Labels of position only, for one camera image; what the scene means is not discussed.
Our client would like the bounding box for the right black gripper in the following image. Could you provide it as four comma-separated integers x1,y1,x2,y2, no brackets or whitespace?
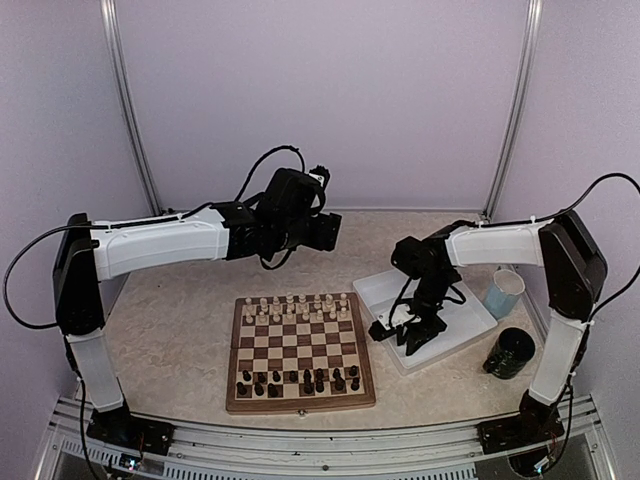
398,268,456,356

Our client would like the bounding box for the white plastic tray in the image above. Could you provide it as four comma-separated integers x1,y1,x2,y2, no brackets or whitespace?
353,270,498,376

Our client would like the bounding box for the black chess piece eleventh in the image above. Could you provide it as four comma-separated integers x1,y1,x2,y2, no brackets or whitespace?
333,377,345,391

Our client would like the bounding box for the wooden chess board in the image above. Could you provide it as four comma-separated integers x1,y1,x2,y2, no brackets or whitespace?
226,292,376,415

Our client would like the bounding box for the black chess piece thirteenth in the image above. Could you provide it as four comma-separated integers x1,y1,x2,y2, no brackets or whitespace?
268,383,279,398

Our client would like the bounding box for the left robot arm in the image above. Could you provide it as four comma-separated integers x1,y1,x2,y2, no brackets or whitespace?
53,165,341,445

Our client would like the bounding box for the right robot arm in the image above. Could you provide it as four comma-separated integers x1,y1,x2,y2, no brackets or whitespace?
387,210,608,444

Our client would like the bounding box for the dark green mug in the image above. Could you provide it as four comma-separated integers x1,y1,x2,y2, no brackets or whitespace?
482,327,536,380

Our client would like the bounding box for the light blue mug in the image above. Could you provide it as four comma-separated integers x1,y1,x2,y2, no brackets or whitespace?
483,269,525,320

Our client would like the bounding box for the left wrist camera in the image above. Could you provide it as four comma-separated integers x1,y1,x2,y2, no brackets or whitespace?
308,165,330,190

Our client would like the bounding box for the front aluminium rail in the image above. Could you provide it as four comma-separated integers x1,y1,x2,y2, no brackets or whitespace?
34,399,616,480

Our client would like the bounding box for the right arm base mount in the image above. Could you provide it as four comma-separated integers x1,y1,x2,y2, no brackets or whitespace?
477,416,565,455

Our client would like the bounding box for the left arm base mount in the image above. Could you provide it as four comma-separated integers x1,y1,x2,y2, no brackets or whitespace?
87,416,175,456

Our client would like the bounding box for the left aluminium frame post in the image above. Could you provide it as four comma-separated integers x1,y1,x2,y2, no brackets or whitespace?
100,0,162,215

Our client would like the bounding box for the aluminium frame post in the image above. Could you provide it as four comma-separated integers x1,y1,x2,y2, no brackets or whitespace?
100,0,162,215
483,0,544,219

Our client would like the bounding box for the right aluminium frame post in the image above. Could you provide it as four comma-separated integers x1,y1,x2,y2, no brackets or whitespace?
483,0,544,219

